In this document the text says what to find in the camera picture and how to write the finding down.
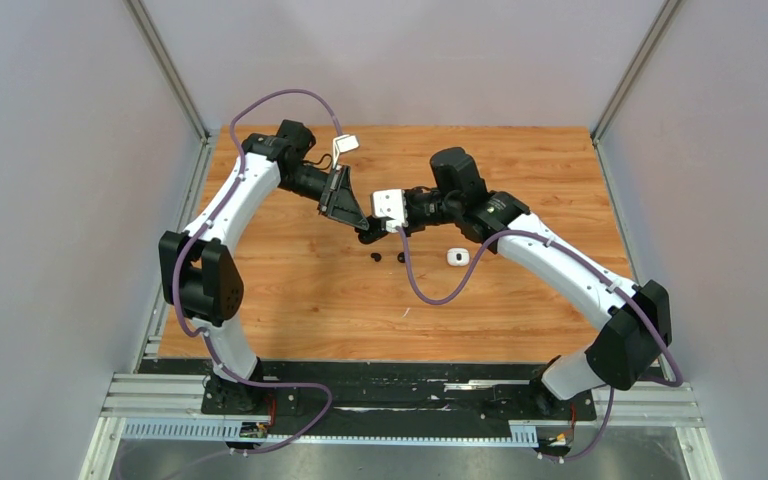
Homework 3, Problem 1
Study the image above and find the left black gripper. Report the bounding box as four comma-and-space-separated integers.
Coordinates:
278, 165, 370, 231

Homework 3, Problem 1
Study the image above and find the white earbud charging case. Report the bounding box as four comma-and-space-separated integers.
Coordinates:
446, 247, 471, 267

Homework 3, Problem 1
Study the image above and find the black earbud charging case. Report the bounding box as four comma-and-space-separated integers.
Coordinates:
355, 224, 388, 245

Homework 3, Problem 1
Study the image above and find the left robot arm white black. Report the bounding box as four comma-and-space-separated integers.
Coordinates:
158, 120, 369, 413

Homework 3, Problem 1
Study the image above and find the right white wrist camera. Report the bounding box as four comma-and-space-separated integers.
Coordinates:
371, 189, 407, 233

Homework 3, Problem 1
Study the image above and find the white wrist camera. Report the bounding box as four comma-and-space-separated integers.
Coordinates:
371, 189, 407, 233
331, 134, 359, 169

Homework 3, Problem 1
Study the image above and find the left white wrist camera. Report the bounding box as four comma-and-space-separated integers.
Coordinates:
331, 134, 359, 169

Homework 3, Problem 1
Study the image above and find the aluminium frame rail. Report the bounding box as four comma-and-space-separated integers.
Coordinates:
80, 374, 721, 479

